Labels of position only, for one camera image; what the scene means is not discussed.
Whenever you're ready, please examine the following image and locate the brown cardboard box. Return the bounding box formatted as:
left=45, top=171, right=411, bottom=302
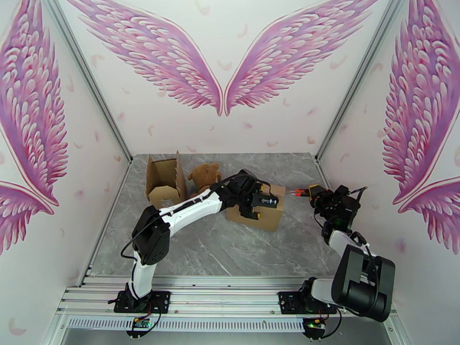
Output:
left=225, top=183, right=287, bottom=233

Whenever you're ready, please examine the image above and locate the brown teddy bear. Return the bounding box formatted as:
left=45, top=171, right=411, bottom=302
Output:
left=187, top=162, right=223, bottom=197

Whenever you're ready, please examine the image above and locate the cardboard box with cut tape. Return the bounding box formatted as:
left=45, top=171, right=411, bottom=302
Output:
left=144, top=150, right=189, bottom=210

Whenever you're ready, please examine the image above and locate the small green circuit board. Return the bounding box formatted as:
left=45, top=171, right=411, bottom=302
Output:
left=125, top=317, right=154, bottom=337
left=302, top=317, right=333, bottom=338

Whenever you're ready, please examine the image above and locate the white perforated metal strip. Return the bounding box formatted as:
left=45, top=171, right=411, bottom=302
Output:
left=66, top=317, right=306, bottom=332

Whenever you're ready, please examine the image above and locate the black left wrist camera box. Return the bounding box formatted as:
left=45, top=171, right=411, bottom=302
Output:
left=251, top=194, right=280, bottom=209

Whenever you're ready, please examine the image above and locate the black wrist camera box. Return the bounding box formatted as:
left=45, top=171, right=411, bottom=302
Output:
left=251, top=194, right=280, bottom=209
left=336, top=185, right=361, bottom=213

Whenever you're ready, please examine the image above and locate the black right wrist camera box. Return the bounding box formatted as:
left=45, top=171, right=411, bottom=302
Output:
left=336, top=185, right=361, bottom=213

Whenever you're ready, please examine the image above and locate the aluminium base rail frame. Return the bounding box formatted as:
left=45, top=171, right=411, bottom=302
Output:
left=55, top=275, right=400, bottom=318

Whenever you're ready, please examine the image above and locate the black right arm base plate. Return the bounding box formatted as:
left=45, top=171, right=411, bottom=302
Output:
left=278, top=290, right=338, bottom=315

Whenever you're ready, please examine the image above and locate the aluminium frame corner post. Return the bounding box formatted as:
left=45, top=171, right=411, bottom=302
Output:
left=314, top=0, right=411, bottom=165
left=39, top=0, right=134, bottom=165

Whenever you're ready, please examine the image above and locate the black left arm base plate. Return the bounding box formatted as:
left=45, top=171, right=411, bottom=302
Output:
left=114, top=290, right=170, bottom=314

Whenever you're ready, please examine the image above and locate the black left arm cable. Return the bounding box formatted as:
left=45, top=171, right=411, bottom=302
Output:
left=120, top=180, right=275, bottom=294

